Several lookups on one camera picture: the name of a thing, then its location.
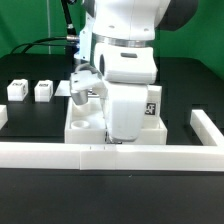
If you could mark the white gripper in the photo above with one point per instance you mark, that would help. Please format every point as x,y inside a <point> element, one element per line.
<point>124,109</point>

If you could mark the white square table top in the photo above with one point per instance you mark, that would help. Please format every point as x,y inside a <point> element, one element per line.
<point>85,124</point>

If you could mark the white sheet with markers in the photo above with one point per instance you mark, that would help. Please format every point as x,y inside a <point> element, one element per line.
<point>63,89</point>

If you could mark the white U-shaped obstacle fence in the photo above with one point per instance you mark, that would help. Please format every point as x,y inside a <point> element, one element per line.
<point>209,156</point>

